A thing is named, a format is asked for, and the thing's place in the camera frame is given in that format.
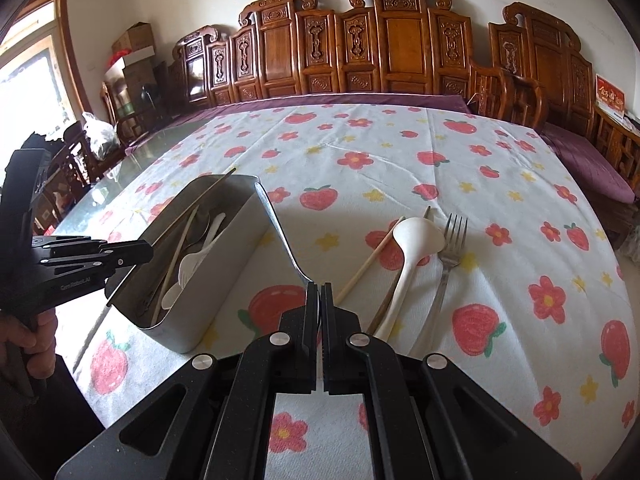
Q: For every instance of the carved wooden sofa bench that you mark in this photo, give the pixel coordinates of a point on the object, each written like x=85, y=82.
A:
x=400, y=45

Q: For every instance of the wooden high-back chair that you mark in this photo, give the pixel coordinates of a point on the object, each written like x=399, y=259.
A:
x=109, y=102

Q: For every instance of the stainless steel tray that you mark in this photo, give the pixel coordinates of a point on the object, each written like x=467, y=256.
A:
x=235, y=280

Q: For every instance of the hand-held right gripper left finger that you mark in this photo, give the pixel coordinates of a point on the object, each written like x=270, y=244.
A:
x=305, y=340

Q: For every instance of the carved wooden armchair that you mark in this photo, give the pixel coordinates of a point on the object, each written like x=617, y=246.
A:
x=545, y=60

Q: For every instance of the red decoration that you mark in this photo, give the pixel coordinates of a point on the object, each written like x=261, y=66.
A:
x=120, y=55

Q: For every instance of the strawberry flower print tablecloth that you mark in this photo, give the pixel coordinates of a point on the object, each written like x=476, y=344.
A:
x=350, y=160

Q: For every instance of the purple armchair cushion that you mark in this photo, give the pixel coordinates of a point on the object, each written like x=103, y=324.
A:
x=585, y=160

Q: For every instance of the brown cardboard box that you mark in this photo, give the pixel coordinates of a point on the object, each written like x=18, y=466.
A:
x=134, y=37

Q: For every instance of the person's left hand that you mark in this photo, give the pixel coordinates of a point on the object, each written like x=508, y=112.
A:
x=42, y=345

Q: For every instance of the purple sofa cushion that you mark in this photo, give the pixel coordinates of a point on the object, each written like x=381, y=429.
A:
x=350, y=101

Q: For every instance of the white plastic fork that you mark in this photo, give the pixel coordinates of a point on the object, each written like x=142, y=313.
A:
x=189, y=264

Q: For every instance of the dark wooden chopstick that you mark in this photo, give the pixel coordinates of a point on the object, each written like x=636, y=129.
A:
x=382, y=310

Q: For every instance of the wooden door frame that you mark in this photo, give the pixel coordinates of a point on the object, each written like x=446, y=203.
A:
x=70, y=50

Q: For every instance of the clear plastic bag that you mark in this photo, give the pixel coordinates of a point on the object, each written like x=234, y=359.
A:
x=100, y=135

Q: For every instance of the metal fork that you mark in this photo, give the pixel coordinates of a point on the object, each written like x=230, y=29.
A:
x=450, y=255

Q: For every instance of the stacked cardboard boxes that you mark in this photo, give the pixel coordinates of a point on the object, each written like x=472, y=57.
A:
x=140, y=85

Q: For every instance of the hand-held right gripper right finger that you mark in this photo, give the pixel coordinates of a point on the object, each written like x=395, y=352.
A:
x=340, y=340

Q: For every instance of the cream plastic spoon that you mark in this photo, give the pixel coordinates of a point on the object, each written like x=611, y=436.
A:
x=415, y=237

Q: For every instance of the person's dark clothing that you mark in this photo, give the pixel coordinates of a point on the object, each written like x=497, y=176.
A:
x=60, y=420

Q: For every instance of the dark wooden dining chair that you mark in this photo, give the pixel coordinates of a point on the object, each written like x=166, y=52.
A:
x=75, y=180

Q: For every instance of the metal spoon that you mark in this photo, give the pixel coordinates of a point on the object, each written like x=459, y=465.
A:
x=200, y=226

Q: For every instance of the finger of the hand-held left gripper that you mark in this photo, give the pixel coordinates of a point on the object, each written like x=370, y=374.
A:
x=125, y=252
x=117, y=285

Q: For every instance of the white flat box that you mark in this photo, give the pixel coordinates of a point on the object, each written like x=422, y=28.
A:
x=131, y=60

